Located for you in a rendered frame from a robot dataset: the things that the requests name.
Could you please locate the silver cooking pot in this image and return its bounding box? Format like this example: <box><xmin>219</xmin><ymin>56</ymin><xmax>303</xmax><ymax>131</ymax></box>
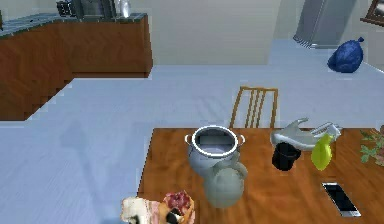
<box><xmin>184</xmin><ymin>125</ymin><xmax>246</xmax><ymax>178</ymax></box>

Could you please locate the wooden slatted chair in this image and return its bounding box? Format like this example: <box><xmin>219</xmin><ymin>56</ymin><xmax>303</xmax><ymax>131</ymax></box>
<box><xmin>229</xmin><ymin>85</ymin><xmax>279</xmax><ymax>130</ymax></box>

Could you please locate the grey green round jug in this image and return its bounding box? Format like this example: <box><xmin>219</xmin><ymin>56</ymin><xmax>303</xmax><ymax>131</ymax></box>
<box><xmin>203</xmin><ymin>160</ymin><xmax>249</xmax><ymax>210</ymax></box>

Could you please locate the red sprinkled donut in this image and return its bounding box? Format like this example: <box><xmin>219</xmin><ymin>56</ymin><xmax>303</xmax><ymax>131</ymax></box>
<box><xmin>162</xmin><ymin>190</ymin><xmax>196</xmax><ymax>224</ymax></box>

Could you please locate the black cup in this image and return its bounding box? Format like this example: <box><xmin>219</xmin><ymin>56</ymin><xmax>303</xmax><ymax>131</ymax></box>
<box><xmin>271</xmin><ymin>141</ymin><xmax>302</xmax><ymax>172</ymax></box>

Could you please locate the clear glass bottle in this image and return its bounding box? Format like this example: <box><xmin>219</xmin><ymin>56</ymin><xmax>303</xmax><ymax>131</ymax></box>
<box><xmin>118</xmin><ymin>0</ymin><xmax>132</xmax><ymax>19</ymax></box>

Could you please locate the brown wooden dining table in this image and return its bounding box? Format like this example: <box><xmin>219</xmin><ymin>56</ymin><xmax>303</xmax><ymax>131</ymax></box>
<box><xmin>136</xmin><ymin>126</ymin><xmax>384</xmax><ymax>224</ymax></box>

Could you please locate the brown kitchen counter cabinet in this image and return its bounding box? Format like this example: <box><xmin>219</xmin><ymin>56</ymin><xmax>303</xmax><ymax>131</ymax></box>
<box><xmin>0</xmin><ymin>12</ymin><xmax>154</xmax><ymax>122</ymax></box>

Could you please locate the dark grey toaster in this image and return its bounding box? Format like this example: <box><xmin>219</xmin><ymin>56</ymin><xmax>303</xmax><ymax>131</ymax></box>
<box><xmin>71</xmin><ymin>0</ymin><xmax>118</xmax><ymax>20</ymax></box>

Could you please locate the grey metal fridge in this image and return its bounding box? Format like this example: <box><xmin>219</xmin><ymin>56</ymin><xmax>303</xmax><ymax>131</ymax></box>
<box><xmin>292</xmin><ymin>0</ymin><xmax>357</xmax><ymax>50</ymax></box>

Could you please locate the blue garbage bag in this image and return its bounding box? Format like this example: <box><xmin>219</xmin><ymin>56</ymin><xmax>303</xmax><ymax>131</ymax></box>
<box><xmin>327</xmin><ymin>36</ymin><xmax>365</xmax><ymax>74</ymax></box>

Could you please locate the black coffee machine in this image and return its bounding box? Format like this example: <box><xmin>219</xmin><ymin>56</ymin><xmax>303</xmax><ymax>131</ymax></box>
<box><xmin>55</xmin><ymin>0</ymin><xmax>73</xmax><ymax>18</ymax></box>

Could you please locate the black smartphone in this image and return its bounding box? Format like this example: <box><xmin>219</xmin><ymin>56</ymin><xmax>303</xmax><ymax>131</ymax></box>
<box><xmin>321</xmin><ymin>181</ymin><xmax>362</xmax><ymax>218</ymax></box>

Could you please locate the green leafy house plant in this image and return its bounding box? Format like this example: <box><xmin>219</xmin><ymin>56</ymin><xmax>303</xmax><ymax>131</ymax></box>
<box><xmin>359</xmin><ymin>125</ymin><xmax>384</xmax><ymax>168</ymax></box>

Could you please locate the dark framed wall picture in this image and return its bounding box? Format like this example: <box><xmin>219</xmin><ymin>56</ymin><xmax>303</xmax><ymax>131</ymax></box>
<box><xmin>360</xmin><ymin>0</ymin><xmax>384</xmax><ymax>28</ymax></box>

